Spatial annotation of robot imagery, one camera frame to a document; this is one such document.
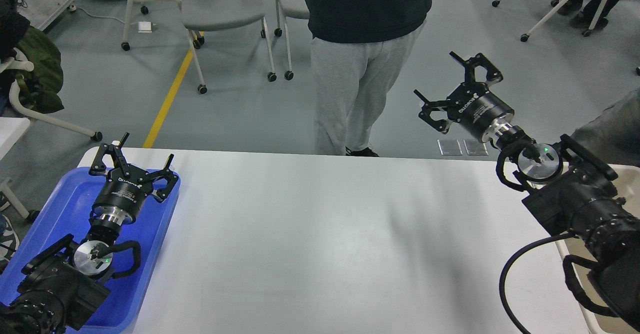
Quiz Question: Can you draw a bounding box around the metal floor plate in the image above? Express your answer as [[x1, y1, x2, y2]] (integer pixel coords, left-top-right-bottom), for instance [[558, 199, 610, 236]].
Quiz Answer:
[[462, 139, 489, 156], [437, 139, 463, 156]]

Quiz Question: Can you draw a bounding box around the blue plastic tray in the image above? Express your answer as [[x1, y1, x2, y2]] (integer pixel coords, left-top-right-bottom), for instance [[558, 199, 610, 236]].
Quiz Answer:
[[0, 167, 181, 334]]

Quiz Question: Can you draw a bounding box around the metal floor plate left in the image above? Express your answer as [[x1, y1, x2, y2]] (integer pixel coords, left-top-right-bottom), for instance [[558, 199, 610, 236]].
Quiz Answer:
[[437, 139, 463, 156]]

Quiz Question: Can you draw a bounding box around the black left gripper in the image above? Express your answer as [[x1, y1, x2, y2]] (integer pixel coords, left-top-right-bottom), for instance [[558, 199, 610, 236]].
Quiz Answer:
[[88, 132, 179, 225]]

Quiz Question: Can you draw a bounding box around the green jacket on chair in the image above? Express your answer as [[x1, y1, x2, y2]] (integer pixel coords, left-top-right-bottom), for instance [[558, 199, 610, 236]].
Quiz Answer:
[[15, 26, 65, 115]]

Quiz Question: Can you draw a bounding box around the grey chair right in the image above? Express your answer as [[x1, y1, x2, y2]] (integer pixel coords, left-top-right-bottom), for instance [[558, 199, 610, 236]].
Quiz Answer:
[[273, 0, 310, 81]]

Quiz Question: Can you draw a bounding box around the person in grey sweatpants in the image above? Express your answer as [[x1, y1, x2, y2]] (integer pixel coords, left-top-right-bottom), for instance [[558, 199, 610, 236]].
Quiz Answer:
[[305, 0, 432, 157]]

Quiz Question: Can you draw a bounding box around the metal floor plate right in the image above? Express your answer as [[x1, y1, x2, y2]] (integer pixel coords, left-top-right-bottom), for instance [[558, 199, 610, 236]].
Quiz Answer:
[[462, 139, 489, 156]]

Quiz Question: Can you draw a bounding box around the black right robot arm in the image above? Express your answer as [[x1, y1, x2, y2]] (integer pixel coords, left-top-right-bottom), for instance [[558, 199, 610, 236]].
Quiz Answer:
[[414, 52, 640, 334]]

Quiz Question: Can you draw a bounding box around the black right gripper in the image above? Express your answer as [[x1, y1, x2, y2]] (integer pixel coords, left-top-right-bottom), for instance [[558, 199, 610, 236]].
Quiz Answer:
[[413, 51, 516, 144]]

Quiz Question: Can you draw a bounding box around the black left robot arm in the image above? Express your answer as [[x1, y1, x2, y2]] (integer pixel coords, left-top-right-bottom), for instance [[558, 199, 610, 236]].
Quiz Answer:
[[1, 140, 179, 334]]

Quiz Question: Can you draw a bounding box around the person in blue jeans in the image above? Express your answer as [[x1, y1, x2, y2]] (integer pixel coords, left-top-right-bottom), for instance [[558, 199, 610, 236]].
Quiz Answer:
[[571, 88, 640, 167]]

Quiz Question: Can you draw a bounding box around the white power adapter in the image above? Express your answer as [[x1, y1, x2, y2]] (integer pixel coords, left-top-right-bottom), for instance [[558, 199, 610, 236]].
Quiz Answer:
[[137, 21, 154, 34]]

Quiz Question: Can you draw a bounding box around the white side table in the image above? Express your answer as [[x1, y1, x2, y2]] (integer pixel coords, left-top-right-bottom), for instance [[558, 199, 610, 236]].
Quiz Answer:
[[0, 117, 40, 223]]

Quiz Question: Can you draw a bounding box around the white chair frame left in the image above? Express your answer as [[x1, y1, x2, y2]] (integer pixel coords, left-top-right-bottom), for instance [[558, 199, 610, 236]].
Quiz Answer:
[[0, 47, 103, 142]]

